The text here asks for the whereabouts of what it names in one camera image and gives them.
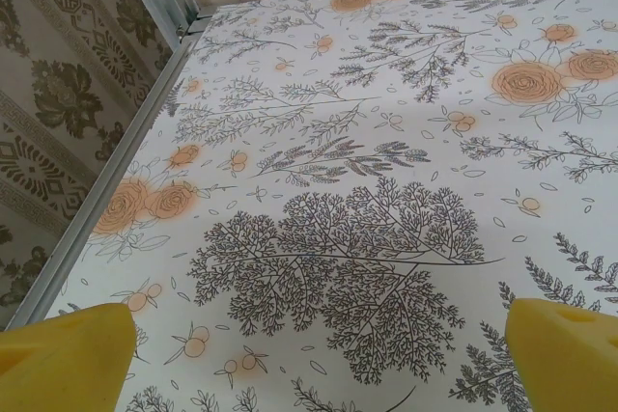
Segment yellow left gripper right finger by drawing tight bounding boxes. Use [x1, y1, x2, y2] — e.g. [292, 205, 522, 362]
[503, 297, 618, 412]

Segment floral print tablecloth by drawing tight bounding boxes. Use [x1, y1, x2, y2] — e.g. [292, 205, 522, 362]
[42, 0, 618, 412]

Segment aluminium side frame rail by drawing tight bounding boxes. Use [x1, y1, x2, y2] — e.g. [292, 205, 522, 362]
[0, 20, 213, 336]

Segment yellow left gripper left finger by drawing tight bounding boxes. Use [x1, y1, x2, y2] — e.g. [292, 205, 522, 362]
[0, 302, 138, 412]

